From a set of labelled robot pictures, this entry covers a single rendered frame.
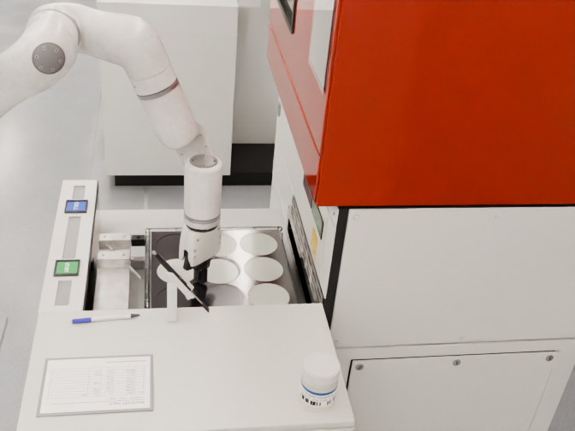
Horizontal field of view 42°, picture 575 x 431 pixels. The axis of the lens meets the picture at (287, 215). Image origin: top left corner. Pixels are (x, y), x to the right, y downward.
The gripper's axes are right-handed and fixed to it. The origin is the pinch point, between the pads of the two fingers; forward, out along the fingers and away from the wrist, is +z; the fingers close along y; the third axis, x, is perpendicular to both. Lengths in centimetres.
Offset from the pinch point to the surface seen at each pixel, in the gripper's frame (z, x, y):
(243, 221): 10.5, -18.6, -36.4
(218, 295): 2.6, 6.5, 0.3
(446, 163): -40, 45, -25
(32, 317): 93, -108, -17
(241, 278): 2.5, 6.0, -8.5
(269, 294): 2.6, 14.8, -8.6
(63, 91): 93, -274, -153
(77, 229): -3.0, -31.3, 12.1
